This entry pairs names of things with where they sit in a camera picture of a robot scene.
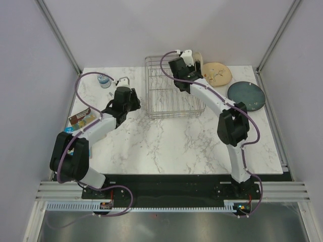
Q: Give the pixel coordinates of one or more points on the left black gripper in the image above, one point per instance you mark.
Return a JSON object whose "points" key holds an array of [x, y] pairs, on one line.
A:
{"points": [[137, 102]]}

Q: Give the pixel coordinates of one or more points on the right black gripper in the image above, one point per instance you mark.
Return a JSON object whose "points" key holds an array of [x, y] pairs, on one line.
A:
{"points": [[198, 65]]}

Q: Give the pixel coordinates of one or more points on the dark teal plate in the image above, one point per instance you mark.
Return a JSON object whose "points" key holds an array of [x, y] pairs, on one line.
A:
{"points": [[248, 93]]}

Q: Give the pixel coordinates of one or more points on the blue and cream plate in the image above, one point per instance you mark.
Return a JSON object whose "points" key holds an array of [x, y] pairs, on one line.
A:
{"points": [[197, 56]]}

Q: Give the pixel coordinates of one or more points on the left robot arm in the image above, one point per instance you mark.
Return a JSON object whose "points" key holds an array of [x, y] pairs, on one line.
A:
{"points": [[70, 157]]}

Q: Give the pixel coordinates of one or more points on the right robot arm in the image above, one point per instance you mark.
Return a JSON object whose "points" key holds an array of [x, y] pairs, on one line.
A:
{"points": [[233, 126]]}

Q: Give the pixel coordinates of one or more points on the cream plate with blue bird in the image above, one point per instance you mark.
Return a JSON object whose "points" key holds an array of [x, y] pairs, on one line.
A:
{"points": [[216, 74]]}

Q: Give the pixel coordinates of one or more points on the small blue-lidded jar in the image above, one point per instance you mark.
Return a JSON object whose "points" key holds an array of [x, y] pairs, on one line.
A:
{"points": [[104, 81]]}

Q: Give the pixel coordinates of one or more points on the brown and yellow book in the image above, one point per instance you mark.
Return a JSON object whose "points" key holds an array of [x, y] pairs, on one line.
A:
{"points": [[82, 118]]}

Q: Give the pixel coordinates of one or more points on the blue paperback book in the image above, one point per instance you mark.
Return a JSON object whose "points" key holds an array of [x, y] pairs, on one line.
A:
{"points": [[71, 130]]}

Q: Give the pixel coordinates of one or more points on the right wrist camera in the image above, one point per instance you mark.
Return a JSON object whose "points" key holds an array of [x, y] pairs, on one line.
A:
{"points": [[187, 56]]}

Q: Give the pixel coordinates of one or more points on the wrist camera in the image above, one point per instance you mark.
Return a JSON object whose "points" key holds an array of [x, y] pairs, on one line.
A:
{"points": [[123, 82], [187, 56]]}

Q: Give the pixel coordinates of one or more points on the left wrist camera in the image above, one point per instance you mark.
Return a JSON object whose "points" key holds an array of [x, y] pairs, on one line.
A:
{"points": [[123, 82]]}

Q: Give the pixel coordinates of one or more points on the metal wire dish rack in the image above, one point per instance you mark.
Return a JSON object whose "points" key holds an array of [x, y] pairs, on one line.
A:
{"points": [[163, 98]]}

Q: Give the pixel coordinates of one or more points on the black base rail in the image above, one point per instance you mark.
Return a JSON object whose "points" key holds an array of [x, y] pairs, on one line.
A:
{"points": [[173, 191]]}

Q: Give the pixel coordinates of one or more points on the white cable duct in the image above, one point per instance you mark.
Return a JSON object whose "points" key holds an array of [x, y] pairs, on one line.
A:
{"points": [[79, 206]]}

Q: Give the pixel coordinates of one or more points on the aluminium frame profile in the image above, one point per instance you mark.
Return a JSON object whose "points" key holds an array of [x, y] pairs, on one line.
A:
{"points": [[58, 34]]}

